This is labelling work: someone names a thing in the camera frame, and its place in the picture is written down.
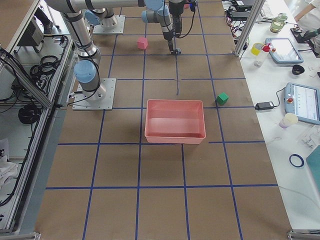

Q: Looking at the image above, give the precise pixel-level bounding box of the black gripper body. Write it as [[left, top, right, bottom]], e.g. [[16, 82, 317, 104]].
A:
[[172, 16, 183, 38]]

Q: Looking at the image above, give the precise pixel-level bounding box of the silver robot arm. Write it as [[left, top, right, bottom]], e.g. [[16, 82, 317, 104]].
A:
[[84, 0, 187, 55], [46, 0, 145, 101]]

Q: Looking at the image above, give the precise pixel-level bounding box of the pink plastic bin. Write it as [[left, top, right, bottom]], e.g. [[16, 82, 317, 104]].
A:
[[144, 99, 206, 144]]

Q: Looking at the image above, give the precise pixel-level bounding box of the yellow tape roll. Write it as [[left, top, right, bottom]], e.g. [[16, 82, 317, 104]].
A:
[[250, 42, 263, 56]]

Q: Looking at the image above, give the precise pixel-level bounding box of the clear plastic bottle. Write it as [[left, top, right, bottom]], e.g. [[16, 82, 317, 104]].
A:
[[253, 42, 272, 67]]

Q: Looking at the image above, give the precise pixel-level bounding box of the green glass bottle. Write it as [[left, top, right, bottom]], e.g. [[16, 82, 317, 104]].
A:
[[269, 13, 288, 33]]

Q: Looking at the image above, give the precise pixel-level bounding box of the far teach pendant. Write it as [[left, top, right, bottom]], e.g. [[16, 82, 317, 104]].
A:
[[265, 37, 304, 64]]

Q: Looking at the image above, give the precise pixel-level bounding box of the teach pendant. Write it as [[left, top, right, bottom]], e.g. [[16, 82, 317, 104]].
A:
[[265, 37, 304, 64], [284, 82, 320, 125]]

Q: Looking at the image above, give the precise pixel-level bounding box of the black power adapter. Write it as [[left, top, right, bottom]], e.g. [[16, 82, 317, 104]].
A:
[[254, 101, 275, 111]]

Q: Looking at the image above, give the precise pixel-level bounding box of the black bowl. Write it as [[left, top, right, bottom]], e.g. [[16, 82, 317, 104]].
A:
[[291, 64, 305, 76]]

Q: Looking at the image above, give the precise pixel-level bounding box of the near teach pendant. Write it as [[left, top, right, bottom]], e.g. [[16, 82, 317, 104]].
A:
[[284, 82, 320, 125]]

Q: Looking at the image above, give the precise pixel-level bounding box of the blue tape roll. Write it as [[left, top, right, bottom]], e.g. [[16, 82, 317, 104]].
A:
[[288, 153, 305, 168]]

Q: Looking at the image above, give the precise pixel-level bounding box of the teal notebook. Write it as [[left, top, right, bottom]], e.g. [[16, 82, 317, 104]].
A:
[[306, 145, 320, 189]]

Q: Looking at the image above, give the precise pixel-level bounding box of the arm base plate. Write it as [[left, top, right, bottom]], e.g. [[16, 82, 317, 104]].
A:
[[92, 15, 126, 35], [72, 78, 116, 111]]

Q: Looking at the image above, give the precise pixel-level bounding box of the aluminium frame post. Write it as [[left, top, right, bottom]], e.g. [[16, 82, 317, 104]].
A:
[[233, 0, 265, 57]]

